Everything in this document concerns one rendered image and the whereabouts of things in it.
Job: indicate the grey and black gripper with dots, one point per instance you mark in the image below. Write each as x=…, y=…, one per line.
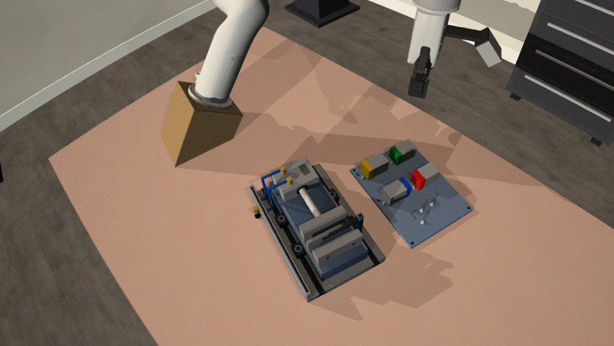
x=427, y=38

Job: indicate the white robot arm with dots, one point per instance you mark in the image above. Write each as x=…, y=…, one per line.
x=235, y=35

